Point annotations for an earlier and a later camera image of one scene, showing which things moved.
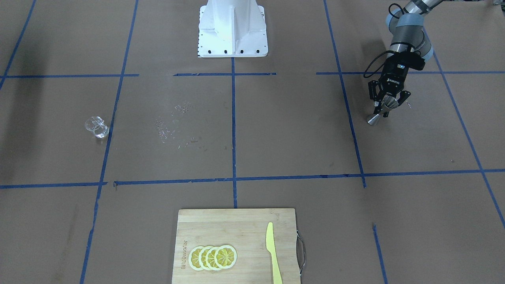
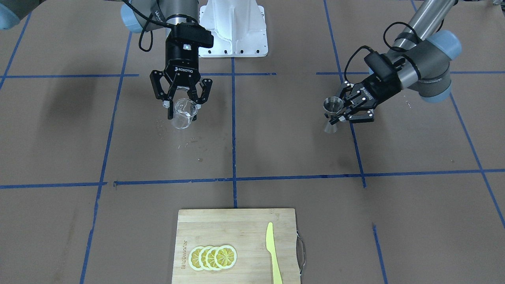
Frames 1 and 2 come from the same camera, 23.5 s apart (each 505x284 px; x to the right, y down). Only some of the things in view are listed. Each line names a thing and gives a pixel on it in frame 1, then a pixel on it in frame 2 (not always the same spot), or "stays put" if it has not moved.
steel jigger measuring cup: (388, 103) → (331, 106)
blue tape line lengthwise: (233, 97) stays put
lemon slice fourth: (225, 256) stays put
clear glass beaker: (96, 125) → (185, 109)
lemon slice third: (210, 258) stays put
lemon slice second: (202, 258) stays put
